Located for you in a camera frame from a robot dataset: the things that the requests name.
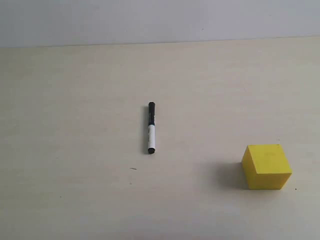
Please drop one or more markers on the black and white marker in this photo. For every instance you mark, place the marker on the black and white marker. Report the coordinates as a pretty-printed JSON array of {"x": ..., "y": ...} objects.
[{"x": 151, "y": 146}]

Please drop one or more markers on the yellow cube block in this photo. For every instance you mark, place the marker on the yellow cube block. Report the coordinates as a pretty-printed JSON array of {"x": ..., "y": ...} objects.
[{"x": 265, "y": 167}]

